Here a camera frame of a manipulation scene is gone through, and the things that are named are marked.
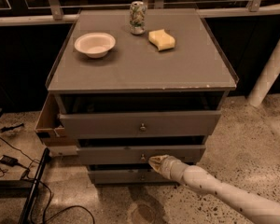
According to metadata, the white bowl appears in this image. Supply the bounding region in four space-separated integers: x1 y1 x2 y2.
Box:
74 33 116 59

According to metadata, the white pillar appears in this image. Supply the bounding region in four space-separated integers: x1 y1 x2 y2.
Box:
247 38 280 107

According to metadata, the cardboard box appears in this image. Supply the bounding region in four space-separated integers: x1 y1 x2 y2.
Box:
35 94 77 156

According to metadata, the grey drawer cabinet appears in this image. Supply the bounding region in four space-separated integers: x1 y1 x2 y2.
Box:
45 8 240 173

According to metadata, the black plug on floor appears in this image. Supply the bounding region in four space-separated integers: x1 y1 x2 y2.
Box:
0 123 24 133

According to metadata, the grey drawer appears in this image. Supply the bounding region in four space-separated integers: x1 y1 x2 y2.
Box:
77 136 205 165
56 91 226 139
87 163 169 185

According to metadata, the grey top drawer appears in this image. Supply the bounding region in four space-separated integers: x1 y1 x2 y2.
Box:
56 91 226 139

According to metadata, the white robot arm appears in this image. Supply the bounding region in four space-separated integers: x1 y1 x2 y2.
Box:
148 155 280 224

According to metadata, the yellow sponge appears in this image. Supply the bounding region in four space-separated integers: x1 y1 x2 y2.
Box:
148 29 175 51

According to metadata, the black power adapter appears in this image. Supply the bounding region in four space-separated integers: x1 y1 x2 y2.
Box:
0 155 18 167

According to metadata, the black bar on floor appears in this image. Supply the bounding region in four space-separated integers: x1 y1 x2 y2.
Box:
18 147 49 224

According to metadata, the floral drink can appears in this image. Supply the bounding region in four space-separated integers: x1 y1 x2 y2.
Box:
130 1 147 35

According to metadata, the grey bottom drawer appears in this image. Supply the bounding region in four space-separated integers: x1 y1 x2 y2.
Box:
87 163 169 185

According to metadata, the black cable on floor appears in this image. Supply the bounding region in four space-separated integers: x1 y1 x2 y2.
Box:
0 132 96 224

